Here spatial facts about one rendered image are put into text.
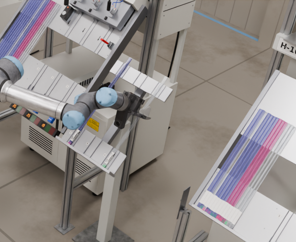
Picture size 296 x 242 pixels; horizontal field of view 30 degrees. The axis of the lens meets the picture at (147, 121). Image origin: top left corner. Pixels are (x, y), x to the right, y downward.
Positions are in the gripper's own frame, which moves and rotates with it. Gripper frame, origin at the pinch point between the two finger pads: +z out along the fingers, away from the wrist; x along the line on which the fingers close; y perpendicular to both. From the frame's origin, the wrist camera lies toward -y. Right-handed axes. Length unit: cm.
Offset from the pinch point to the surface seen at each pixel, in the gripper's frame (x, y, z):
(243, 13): 120, 118, 325
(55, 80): 56, -8, 6
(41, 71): 67, -8, 6
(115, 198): 8, -48, 34
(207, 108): 51, 14, 192
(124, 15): 39, 37, 8
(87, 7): 61, 33, 8
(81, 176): 33, -49, 36
